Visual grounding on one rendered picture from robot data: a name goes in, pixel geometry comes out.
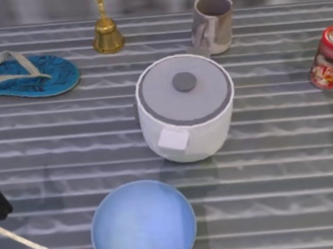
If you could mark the white kitchen pot with lid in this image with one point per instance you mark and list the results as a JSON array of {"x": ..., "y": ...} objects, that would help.
[{"x": 185, "y": 105}]

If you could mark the grey marbled ceramic cup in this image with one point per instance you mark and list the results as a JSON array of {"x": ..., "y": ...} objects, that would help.
[{"x": 212, "y": 25}]

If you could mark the blue round bowl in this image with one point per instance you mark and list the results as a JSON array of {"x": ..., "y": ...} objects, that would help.
[{"x": 142, "y": 224}]

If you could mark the thin silver rod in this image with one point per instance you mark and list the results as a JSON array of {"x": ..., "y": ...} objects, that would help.
[{"x": 19, "y": 237}]

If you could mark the red soup can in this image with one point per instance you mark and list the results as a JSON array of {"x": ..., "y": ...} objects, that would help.
[{"x": 330, "y": 59}]

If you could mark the blue flip-flop sandal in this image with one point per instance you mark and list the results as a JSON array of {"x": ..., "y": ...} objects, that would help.
[{"x": 47, "y": 77}]

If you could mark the golden hand bell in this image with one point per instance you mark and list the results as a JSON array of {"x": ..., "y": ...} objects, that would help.
[{"x": 107, "y": 37}]

